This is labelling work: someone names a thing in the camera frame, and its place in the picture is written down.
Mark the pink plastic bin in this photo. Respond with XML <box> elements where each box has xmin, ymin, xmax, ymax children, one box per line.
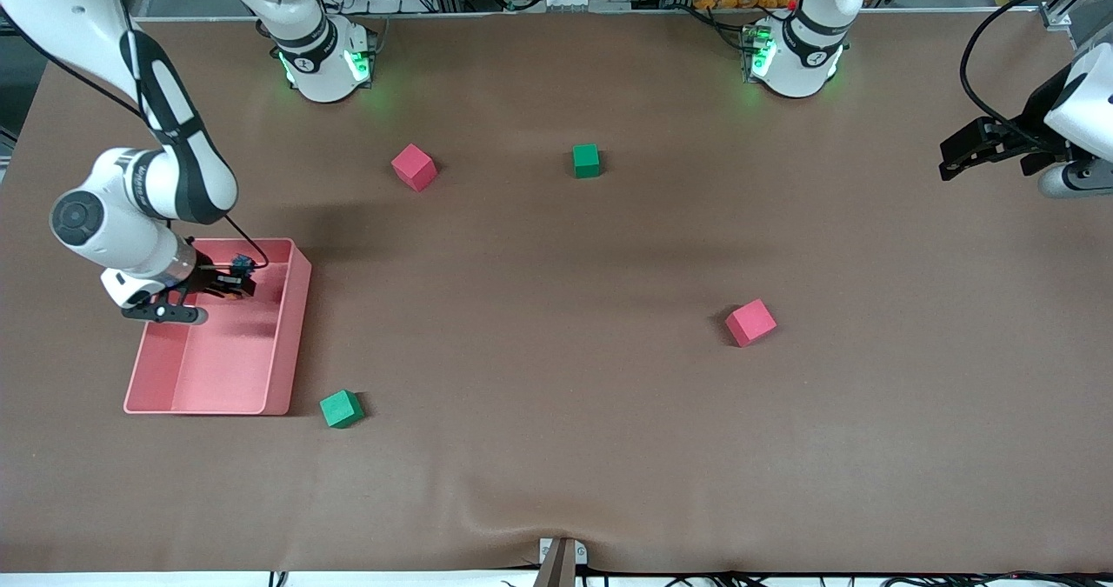
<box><xmin>123</xmin><ymin>237</ymin><xmax>312</xmax><ymax>417</ymax></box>

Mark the pink foam cube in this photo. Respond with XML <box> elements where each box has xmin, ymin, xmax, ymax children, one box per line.
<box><xmin>390</xmin><ymin>143</ymin><xmax>438</xmax><ymax>193</ymax></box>
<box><xmin>724</xmin><ymin>298</ymin><xmax>778</xmax><ymax>348</ymax></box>

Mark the brown table mat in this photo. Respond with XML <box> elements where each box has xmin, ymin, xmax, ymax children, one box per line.
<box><xmin>0</xmin><ymin>11</ymin><xmax>1113</xmax><ymax>575</ymax></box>

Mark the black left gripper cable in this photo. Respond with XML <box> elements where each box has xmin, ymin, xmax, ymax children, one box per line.
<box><xmin>959</xmin><ymin>0</ymin><xmax>1113</xmax><ymax>127</ymax></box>

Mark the metal table edge bracket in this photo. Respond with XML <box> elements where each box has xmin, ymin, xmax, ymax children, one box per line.
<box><xmin>537</xmin><ymin>537</ymin><xmax>589</xmax><ymax>587</ymax></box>

